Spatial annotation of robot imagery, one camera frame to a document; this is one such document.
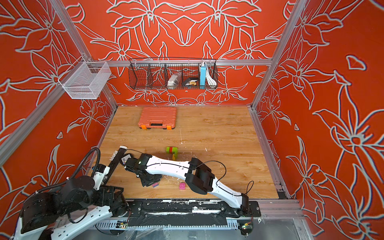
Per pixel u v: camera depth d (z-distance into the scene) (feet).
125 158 2.95
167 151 3.01
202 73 2.79
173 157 2.95
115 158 2.92
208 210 2.44
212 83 2.97
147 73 3.32
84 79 2.97
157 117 3.53
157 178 1.61
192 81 2.91
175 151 3.00
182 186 2.60
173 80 3.00
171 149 3.03
